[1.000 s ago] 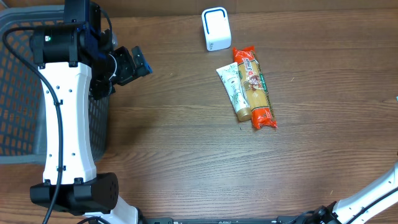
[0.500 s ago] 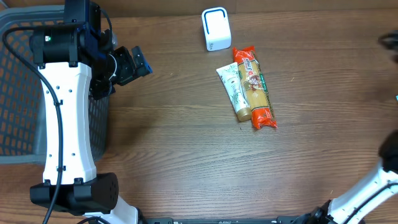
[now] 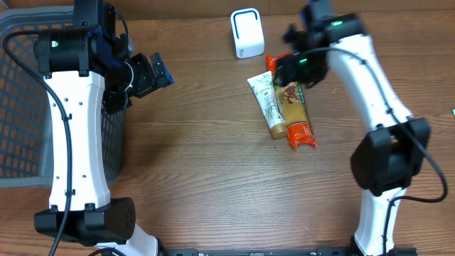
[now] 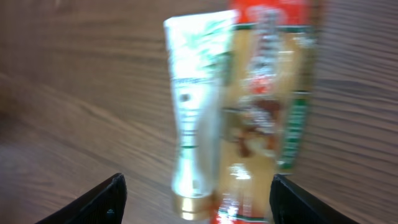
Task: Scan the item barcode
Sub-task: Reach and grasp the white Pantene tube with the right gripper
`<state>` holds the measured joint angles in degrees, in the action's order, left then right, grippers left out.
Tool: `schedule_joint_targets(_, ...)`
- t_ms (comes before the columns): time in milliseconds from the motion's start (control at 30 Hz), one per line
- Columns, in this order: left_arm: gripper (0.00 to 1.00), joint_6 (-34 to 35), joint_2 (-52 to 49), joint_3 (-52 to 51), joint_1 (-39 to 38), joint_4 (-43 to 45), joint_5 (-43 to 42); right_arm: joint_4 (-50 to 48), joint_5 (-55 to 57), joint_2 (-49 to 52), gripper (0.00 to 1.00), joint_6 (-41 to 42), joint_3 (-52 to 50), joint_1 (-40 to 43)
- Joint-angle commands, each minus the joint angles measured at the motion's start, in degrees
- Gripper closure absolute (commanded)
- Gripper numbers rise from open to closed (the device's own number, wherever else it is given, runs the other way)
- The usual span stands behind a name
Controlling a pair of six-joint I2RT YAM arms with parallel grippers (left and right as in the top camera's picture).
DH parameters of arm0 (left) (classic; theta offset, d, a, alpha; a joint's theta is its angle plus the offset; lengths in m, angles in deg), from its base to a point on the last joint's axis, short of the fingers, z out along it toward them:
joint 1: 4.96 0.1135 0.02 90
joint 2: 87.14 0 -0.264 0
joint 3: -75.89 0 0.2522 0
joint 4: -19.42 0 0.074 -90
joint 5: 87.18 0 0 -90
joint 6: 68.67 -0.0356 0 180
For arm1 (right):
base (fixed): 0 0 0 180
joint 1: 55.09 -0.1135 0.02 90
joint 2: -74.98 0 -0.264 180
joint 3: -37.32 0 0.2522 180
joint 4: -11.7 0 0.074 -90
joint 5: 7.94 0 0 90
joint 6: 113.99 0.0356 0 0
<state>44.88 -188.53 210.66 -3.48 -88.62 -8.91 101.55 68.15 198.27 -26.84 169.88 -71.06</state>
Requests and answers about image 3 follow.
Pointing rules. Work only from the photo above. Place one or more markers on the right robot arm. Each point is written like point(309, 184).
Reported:
point(390, 154)

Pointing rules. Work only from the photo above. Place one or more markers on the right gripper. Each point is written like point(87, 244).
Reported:
point(294, 72)

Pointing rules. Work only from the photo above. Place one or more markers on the white cosmetic tube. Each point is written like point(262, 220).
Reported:
point(263, 89)

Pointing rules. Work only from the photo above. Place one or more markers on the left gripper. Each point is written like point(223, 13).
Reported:
point(143, 80)

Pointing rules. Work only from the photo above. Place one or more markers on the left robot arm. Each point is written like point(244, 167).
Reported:
point(88, 70)

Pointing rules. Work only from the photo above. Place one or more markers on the orange spaghetti packet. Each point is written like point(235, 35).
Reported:
point(292, 107)

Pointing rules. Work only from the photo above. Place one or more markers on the white barcode scanner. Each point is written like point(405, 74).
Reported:
point(247, 33)

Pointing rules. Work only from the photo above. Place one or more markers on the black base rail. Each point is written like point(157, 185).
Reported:
point(322, 251)

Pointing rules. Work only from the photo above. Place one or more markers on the grey plastic shopping basket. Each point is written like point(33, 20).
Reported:
point(26, 130)

